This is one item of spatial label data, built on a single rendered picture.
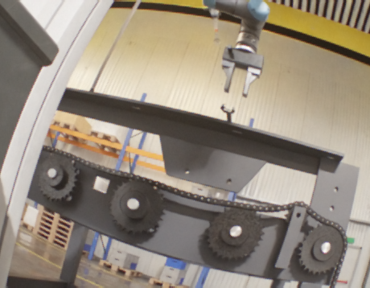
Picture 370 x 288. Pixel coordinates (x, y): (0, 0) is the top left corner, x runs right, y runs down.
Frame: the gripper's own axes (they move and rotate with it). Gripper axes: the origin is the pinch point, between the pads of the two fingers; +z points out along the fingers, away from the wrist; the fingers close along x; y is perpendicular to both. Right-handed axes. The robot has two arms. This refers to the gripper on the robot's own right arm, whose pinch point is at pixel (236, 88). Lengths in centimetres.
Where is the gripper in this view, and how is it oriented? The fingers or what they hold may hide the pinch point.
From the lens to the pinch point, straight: 121.3
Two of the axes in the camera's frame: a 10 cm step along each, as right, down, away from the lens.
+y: -1.5, -3.5, -9.3
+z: -3.0, 9.1, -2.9
